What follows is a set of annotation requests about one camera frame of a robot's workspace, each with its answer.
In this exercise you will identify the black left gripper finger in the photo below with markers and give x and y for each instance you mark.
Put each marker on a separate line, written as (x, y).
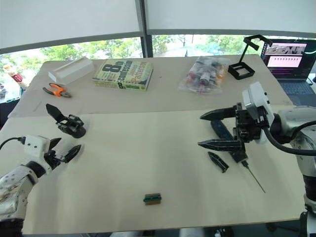
(54, 143)
(72, 153)

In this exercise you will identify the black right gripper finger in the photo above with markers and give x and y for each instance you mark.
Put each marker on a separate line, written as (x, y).
(222, 145)
(219, 114)

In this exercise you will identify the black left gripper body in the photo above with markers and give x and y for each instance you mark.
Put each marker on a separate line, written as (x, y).
(53, 159)

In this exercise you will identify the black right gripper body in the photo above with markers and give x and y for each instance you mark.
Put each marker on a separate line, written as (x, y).
(248, 126)

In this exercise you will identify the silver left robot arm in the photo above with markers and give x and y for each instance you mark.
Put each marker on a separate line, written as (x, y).
(14, 187)

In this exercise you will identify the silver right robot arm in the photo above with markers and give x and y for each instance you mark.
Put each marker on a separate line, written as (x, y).
(293, 126)

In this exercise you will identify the black electric screwdriver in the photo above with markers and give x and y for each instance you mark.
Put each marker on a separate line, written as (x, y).
(223, 132)

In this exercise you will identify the black loose finger piece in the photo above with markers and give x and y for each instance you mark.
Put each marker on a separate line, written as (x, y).
(217, 161)

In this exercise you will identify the black spare gripper assembly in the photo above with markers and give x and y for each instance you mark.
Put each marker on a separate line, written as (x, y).
(72, 126)

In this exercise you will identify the clear bag of small bottles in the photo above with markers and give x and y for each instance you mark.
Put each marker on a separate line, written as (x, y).
(205, 75)

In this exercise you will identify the open laptop computer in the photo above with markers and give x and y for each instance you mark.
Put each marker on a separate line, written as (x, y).
(288, 64)

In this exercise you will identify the white rectangular box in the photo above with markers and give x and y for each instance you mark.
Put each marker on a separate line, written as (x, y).
(71, 69)

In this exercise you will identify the white tube with red label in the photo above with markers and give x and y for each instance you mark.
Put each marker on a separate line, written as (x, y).
(16, 75)

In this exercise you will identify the dark rounded shape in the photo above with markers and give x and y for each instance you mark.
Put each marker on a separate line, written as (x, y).
(11, 228)

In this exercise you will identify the small green brown block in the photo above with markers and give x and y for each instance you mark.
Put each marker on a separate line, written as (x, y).
(152, 199)

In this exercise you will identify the green paperback book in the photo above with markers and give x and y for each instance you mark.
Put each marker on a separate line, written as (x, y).
(123, 75)

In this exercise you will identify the white roller blind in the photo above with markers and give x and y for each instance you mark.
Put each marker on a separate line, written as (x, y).
(232, 14)
(66, 17)

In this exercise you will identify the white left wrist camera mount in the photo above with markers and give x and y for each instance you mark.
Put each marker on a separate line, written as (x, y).
(34, 145)

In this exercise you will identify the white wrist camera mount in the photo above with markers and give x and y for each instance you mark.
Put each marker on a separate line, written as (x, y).
(34, 145)
(256, 98)

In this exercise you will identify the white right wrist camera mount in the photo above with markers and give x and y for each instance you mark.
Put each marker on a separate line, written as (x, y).
(256, 98)

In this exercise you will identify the grey window frame post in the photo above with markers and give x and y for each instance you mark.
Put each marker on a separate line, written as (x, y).
(144, 27)

